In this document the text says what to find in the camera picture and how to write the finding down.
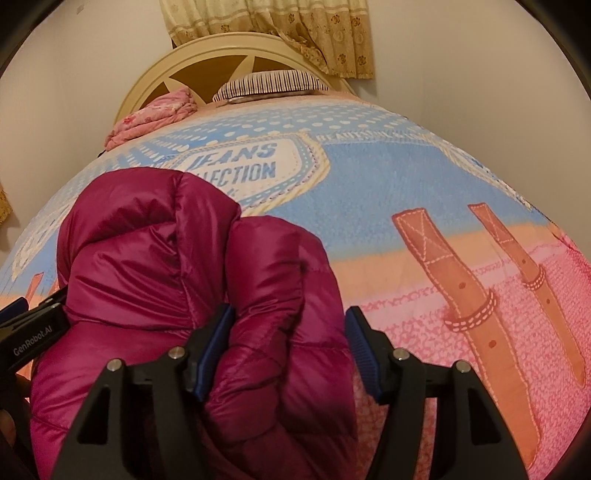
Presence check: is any pink floral folded quilt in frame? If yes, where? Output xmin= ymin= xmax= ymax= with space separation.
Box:
xmin=104 ymin=86 xmax=199 ymax=151

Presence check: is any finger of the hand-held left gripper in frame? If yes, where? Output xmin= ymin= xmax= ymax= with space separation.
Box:
xmin=0 ymin=288 xmax=68 ymax=328

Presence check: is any beige floral window curtain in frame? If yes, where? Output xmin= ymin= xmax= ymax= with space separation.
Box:
xmin=159 ymin=0 xmax=376 ymax=80

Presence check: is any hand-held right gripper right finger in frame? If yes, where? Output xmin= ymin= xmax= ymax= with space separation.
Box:
xmin=344 ymin=305 xmax=529 ymax=480

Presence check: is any printed blue pink bed blanket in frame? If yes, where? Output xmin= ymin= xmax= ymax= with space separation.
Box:
xmin=0 ymin=90 xmax=591 ymax=480

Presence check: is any cream wooden headboard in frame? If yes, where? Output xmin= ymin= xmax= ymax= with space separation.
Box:
xmin=113 ymin=33 xmax=354 ymax=123

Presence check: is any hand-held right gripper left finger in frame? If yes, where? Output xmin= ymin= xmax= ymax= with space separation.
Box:
xmin=50 ymin=304 xmax=237 ymax=480

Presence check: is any striped pillow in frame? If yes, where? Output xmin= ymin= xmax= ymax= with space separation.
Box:
xmin=212 ymin=69 xmax=329 ymax=106

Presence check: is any magenta down jacket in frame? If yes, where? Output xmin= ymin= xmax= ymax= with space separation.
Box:
xmin=28 ymin=167 xmax=360 ymax=480

